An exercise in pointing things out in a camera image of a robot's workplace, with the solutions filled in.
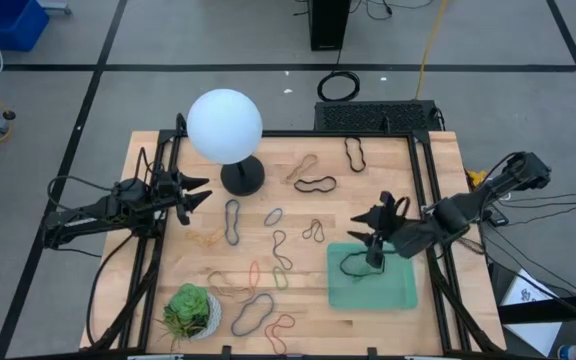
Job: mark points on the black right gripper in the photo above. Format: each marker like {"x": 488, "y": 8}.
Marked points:
{"x": 398, "y": 235}

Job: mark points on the small blue rubber band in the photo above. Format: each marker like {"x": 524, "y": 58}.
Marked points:
{"x": 265, "y": 220}

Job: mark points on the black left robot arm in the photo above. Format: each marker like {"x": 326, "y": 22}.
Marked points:
{"x": 88, "y": 212}

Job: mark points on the orange rubber band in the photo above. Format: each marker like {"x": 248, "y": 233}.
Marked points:
{"x": 258, "y": 272}

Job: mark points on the black rubber band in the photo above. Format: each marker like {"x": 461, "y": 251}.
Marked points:
{"x": 357, "y": 171}
{"x": 295, "y": 185}
{"x": 363, "y": 275}

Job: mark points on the brown rubber band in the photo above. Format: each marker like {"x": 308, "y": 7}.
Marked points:
{"x": 322, "y": 239}

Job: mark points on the red rubber band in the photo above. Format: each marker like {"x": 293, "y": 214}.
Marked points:
{"x": 266, "y": 332}

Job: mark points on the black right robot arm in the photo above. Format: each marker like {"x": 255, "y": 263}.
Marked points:
{"x": 460, "y": 212}

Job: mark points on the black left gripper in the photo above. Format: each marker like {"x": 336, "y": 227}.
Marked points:
{"x": 168, "y": 192}

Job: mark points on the yellow rubber band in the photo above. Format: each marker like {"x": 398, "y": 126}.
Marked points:
{"x": 195, "y": 236}

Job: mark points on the green succulent in white pot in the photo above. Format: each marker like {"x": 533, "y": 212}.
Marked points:
{"x": 188, "y": 305}

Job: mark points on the dark blue rubber band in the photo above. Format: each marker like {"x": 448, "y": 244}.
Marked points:
{"x": 232, "y": 244}

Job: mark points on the black perforated metal box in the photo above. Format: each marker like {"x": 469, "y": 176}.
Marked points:
{"x": 368, "y": 116}

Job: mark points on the blue plastic crate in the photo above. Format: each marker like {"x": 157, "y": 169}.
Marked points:
{"x": 8, "y": 30}

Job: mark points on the translucent teal plastic bin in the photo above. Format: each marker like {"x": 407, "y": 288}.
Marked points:
{"x": 393, "y": 290}

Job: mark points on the thin dark rubber band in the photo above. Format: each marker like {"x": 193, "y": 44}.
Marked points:
{"x": 290, "y": 263}

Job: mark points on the thin tan rubber band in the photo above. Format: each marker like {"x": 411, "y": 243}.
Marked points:
{"x": 209, "y": 277}

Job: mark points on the wide blue rubber band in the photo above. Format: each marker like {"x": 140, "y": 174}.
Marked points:
{"x": 233, "y": 330}

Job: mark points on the white cardboard box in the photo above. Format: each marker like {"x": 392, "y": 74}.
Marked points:
{"x": 538, "y": 335}

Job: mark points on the black computer tower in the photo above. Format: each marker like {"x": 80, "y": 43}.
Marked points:
{"x": 329, "y": 25}

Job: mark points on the small green rubber band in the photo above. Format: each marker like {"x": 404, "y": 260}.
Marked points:
{"x": 280, "y": 289}

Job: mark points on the black flat bar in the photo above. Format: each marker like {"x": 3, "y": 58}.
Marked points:
{"x": 543, "y": 310}

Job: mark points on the white globe lamp black base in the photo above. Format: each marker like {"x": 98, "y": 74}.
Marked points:
{"x": 223, "y": 125}

